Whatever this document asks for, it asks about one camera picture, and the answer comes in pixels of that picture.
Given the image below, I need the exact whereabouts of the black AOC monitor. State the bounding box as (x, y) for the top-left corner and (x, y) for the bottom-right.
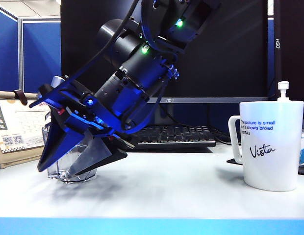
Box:
(60, 0), (268, 104)

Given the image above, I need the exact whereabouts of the white ceramic mug Vista print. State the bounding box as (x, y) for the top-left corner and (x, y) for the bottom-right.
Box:
(227, 100), (304, 192)

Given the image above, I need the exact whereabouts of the transparent faceted plastic cup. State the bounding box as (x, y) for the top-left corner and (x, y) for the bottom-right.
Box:
(41, 111), (99, 183)

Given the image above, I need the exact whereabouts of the grey monitor stand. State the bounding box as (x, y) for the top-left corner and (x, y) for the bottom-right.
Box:
(154, 104), (174, 125)

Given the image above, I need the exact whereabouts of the beige desk calendar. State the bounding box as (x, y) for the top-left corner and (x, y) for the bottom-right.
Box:
(0, 90), (53, 169)

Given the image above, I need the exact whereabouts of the black HSD monitor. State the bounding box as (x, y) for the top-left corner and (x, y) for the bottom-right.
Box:
(273, 0), (304, 103)

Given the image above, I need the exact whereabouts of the clear hand sanitizer pump bottle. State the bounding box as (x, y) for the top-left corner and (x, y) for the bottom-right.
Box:
(277, 81), (304, 167)

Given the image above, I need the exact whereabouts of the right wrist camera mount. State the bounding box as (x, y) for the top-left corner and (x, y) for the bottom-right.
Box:
(37, 75), (69, 103)

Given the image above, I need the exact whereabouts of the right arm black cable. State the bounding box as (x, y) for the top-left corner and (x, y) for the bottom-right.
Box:
(28, 0), (140, 109)

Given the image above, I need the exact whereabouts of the black keyboard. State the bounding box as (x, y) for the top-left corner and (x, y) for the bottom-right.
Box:
(128, 125), (217, 149)

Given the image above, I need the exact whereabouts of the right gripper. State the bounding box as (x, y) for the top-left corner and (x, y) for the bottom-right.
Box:
(37, 80), (135, 177)

